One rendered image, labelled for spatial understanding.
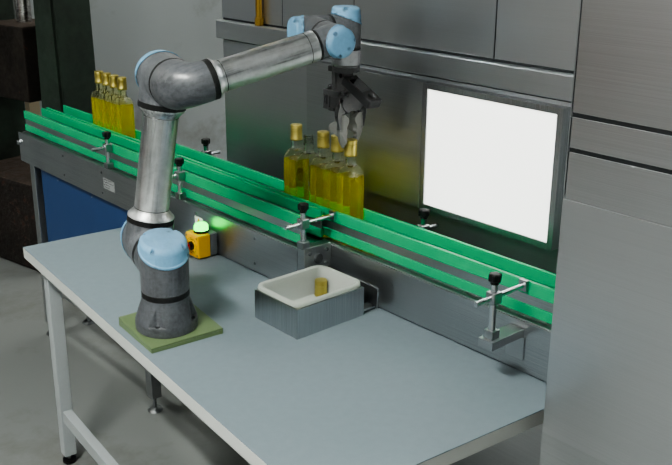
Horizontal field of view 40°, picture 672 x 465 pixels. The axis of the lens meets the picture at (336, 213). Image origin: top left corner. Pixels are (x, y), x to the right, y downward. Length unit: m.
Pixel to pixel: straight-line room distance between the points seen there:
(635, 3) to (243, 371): 1.14
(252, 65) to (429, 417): 0.88
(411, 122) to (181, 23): 3.75
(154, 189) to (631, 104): 1.17
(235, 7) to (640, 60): 1.71
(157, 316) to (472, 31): 1.03
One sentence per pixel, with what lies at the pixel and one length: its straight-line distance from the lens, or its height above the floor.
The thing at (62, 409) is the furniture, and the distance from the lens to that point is 3.15.
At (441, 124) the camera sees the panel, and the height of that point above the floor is 1.22.
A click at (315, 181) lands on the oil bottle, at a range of 2.55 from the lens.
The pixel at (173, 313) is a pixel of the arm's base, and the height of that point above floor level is 0.82.
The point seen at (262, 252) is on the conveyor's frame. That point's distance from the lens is 2.59.
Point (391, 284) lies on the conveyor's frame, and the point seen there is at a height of 0.83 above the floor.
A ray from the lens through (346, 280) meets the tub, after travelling 2.38.
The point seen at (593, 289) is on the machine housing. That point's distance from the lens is 1.74.
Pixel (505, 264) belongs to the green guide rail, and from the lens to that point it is 2.20.
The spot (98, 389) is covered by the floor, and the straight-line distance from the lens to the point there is 3.67.
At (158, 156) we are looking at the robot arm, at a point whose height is 1.17.
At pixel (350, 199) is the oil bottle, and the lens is 2.45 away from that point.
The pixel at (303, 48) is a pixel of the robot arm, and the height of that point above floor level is 1.43.
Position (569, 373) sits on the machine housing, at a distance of 1.84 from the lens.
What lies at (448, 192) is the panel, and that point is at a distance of 2.39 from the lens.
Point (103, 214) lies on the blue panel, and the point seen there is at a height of 0.68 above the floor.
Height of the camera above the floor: 1.74
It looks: 18 degrees down
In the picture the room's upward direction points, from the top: straight up
